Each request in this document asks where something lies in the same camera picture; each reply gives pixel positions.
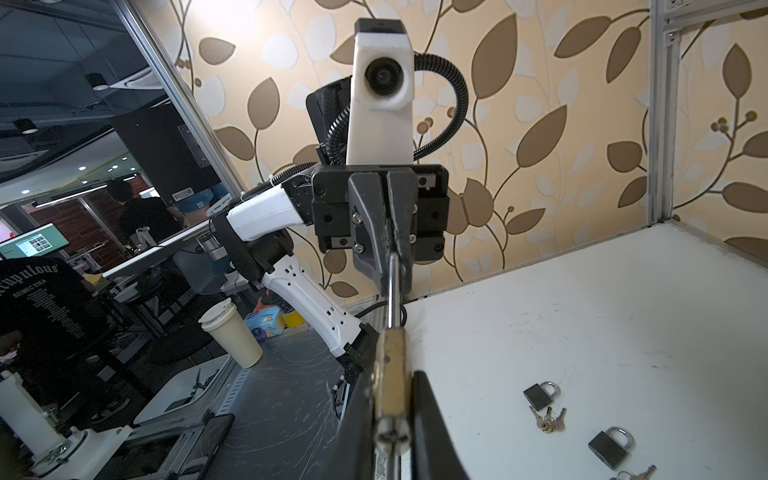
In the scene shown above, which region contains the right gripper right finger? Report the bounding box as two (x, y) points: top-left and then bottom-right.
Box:
(411, 371), (468, 480)

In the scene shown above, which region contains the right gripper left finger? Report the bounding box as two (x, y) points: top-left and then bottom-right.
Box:
(321, 373), (375, 480)

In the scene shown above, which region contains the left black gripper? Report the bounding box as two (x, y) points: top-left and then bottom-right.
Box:
(311, 165), (450, 294)

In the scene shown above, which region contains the brass padlock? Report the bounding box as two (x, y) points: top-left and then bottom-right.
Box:
(373, 253), (412, 458)

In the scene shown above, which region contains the black padlock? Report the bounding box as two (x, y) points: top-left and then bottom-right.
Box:
(523, 381), (561, 411)
(588, 426), (635, 470)

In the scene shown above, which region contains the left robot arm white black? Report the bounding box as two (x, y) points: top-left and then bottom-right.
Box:
(213, 53), (469, 384)

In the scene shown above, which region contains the paper coffee cup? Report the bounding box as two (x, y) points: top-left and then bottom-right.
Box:
(198, 298), (263, 368)

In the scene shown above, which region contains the person at desk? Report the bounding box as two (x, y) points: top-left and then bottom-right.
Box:
(106, 180), (185, 247)

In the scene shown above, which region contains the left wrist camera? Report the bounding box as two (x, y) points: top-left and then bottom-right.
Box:
(346, 18), (415, 166)

